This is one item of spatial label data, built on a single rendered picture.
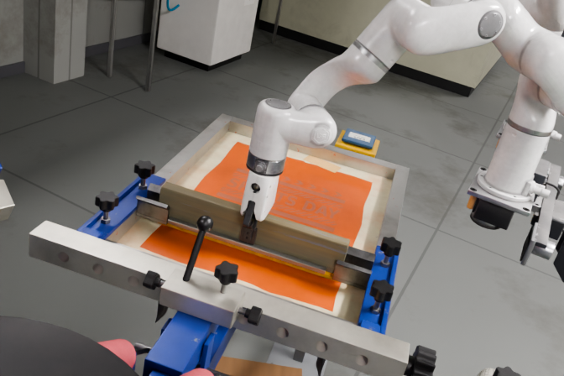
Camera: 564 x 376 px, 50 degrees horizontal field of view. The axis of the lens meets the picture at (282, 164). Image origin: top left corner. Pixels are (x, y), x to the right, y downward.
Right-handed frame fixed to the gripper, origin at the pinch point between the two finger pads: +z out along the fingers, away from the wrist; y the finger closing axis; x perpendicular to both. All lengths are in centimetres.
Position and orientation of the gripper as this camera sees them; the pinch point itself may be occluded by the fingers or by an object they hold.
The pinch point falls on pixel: (251, 230)
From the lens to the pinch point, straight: 127.3
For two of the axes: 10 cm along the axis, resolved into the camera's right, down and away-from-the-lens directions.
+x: -9.4, -2.9, 1.5
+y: 2.6, -3.8, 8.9
